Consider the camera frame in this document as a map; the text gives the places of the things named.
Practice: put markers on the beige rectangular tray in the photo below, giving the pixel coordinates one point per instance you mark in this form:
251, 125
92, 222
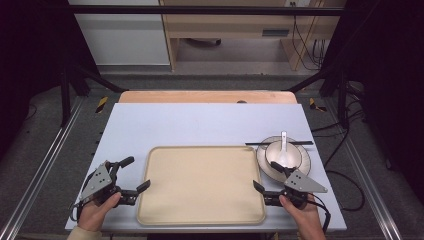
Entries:
200, 186

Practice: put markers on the black chopstick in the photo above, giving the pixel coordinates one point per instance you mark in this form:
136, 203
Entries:
256, 143

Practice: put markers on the person's left hand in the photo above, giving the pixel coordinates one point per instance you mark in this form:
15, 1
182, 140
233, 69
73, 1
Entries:
93, 215

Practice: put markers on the dark curtain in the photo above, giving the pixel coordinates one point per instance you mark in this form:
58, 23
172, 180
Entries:
386, 83
30, 56

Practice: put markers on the grey rimmed plate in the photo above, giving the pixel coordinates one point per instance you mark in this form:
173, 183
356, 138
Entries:
306, 160

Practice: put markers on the light wooden desk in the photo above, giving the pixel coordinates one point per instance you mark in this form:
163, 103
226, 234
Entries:
230, 25

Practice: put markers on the black metal stand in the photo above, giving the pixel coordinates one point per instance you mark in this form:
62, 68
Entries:
65, 100
341, 100

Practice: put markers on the yellow black tape marker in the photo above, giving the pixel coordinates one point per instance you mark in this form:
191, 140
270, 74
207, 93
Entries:
102, 104
313, 104

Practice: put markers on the aluminium floor rail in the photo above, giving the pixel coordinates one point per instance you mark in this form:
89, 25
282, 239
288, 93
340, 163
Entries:
40, 166
366, 180

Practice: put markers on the white bowl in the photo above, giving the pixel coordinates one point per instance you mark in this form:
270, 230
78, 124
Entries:
275, 154

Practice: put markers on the person's right hand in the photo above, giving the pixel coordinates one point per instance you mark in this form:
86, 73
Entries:
305, 216

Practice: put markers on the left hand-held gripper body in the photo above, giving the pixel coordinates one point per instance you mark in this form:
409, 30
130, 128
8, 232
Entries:
98, 181

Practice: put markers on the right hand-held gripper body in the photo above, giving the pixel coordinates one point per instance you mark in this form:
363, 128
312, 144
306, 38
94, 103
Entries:
301, 184

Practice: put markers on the white ceramic spoon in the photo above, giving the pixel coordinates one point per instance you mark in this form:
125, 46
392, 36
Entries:
284, 156

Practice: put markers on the white cabinet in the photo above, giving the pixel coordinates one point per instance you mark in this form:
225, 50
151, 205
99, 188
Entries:
123, 36

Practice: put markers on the black horizontal frame bar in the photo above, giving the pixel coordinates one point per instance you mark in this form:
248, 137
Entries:
200, 10

